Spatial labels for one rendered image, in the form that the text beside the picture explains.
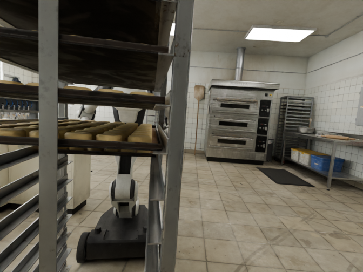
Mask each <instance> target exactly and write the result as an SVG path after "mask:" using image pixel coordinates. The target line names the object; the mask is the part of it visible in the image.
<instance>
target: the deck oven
mask: <svg viewBox="0 0 363 272"><path fill-rule="evenodd" d="M279 88H280V83H265V82H255V81H238V80H221V79H212V80H211V82H210V83H209V85H208V89H207V91H208V92H209V95H208V102H207V109H208V105H209V103H210V107H209V114H207V115H206V128H205V141H204V152H205V156H206V159H207V161H216V162H230V163H238V164H251V165H263V163H264V161H266V156H267V147H268V138H269V131H270V122H271V113H272V104H273V94H274V91H276V90H278V89H279Z"/></svg>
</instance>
